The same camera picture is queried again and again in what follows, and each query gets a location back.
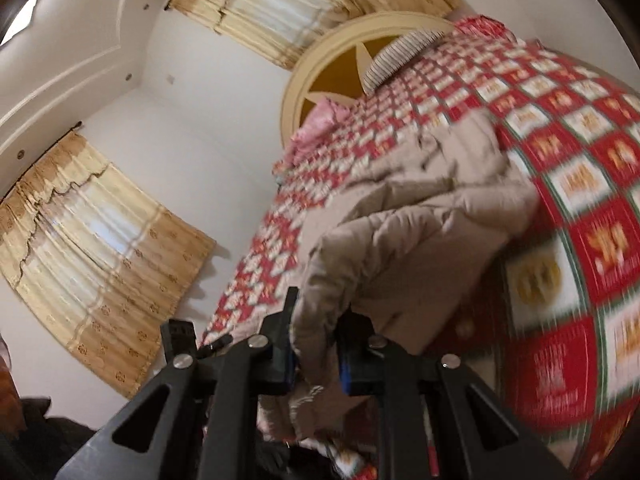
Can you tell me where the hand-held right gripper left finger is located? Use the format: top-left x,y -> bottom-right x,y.
54,287 -> 300,480

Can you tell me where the beige quilted jacket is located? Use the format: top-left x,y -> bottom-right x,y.
257,110 -> 538,441

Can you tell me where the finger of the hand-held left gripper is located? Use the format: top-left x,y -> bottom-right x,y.
160,318 -> 235,361

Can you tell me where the orange cloth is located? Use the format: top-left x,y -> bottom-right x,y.
0,335 -> 27,442

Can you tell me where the pink folded quilt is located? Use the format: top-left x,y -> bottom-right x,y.
284,99 -> 353,166

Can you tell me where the yellow patterned curtain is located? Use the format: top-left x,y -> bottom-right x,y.
0,130 -> 216,398
167,0 -> 456,71

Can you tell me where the striped pillow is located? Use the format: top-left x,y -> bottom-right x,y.
362,27 -> 446,95

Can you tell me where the ceiling light panel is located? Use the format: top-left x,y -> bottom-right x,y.
0,0 -> 42,47

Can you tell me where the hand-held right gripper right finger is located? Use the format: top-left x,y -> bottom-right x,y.
336,309 -> 572,480

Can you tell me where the red checkered printed blanket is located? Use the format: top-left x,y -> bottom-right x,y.
200,15 -> 640,480

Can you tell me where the dark cloth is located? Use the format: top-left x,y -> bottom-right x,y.
0,396 -> 103,480

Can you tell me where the cream wooden headboard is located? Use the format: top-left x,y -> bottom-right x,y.
280,11 -> 456,148

